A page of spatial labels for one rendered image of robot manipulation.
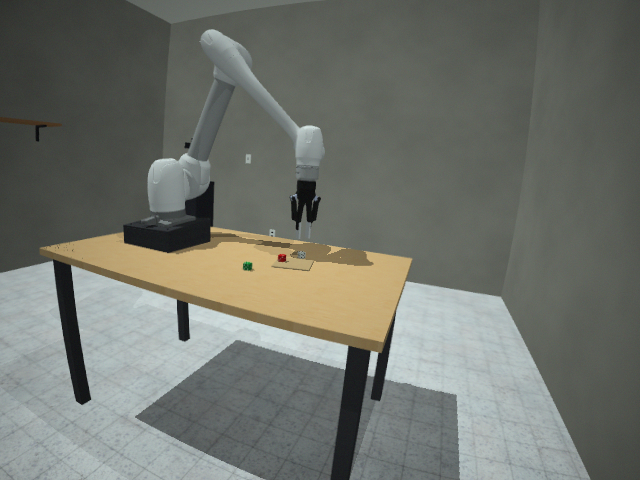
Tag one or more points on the tan square mat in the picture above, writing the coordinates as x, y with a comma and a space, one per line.
294, 263

